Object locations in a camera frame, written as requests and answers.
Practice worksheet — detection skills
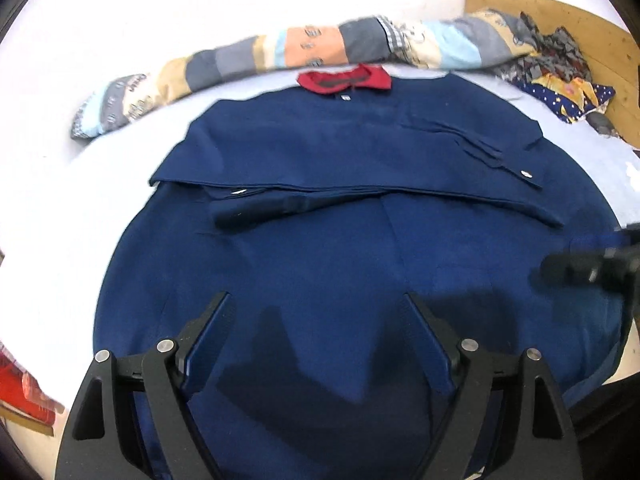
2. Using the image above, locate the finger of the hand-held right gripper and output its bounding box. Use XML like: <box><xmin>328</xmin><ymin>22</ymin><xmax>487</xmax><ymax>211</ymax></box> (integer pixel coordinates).
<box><xmin>542</xmin><ymin>247</ymin><xmax>608</xmax><ymax>285</ymax></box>

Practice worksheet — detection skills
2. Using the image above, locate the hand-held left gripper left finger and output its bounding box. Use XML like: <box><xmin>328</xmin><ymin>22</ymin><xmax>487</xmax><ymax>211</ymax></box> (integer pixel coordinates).
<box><xmin>54</xmin><ymin>290</ymin><xmax>236</xmax><ymax>480</ymax></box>

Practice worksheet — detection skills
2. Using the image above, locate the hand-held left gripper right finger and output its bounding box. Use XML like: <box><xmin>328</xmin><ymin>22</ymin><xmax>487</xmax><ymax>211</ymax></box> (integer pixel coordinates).
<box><xmin>402</xmin><ymin>292</ymin><xmax>586</xmax><ymax>480</ymax></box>

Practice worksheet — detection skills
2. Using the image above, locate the navy garment with red collar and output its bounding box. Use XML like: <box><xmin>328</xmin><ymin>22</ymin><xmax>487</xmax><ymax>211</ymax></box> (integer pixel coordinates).
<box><xmin>92</xmin><ymin>62</ymin><xmax>633</xmax><ymax>480</ymax></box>

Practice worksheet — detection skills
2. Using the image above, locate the navy yellow star-print cloth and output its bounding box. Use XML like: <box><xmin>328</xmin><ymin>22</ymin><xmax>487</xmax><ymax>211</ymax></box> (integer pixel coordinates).
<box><xmin>517</xmin><ymin>72</ymin><xmax>617</xmax><ymax>125</ymax></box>

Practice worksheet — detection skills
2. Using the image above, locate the red striped object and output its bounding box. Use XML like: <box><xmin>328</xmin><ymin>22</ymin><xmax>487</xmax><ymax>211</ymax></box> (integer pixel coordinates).
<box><xmin>0</xmin><ymin>342</ymin><xmax>66</xmax><ymax>437</ymax></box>

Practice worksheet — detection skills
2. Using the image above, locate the wooden headboard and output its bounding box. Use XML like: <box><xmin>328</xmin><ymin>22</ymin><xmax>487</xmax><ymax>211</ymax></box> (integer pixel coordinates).
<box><xmin>465</xmin><ymin>0</ymin><xmax>640</xmax><ymax>150</ymax></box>

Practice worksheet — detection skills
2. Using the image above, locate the grey and red patterned cloth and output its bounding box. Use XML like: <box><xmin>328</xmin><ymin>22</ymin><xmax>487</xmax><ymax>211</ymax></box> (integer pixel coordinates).
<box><xmin>500</xmin><ymin>10</ymin><xmax>598</xmax><ymax>86</ymax></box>

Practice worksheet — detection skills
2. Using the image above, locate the patchwork rolled blanket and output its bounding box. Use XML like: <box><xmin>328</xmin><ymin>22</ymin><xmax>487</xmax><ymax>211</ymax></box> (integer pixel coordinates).
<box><xmin>70</xmin><ymin>10</ymin><xmax>538</xmax><ymax>141</ymax></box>

